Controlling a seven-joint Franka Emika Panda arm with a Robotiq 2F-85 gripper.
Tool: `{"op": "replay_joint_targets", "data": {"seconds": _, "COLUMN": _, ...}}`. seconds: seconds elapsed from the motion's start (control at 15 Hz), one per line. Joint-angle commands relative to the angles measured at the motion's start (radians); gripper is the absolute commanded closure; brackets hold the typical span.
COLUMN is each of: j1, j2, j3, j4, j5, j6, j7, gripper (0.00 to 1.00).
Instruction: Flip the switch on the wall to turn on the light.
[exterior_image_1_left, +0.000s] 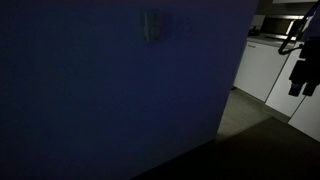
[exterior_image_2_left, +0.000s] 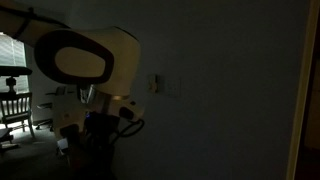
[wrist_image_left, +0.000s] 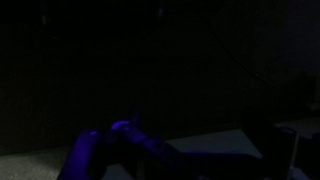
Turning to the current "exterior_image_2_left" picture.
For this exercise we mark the window blinds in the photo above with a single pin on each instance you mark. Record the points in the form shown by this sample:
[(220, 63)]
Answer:
[(11, 60)]

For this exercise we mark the pale door frame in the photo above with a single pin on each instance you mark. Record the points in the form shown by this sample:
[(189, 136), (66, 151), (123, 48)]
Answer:
[(300, 90)]

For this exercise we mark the wooden slat chair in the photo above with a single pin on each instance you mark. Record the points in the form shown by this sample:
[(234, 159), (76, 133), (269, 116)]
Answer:
[(16, 108)]

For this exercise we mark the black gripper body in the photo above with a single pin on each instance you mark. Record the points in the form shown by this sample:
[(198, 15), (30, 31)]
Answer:
[(99, 136)]

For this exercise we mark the small wall control box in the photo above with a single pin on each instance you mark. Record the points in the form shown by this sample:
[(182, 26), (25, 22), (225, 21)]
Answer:
[(153, 83)]

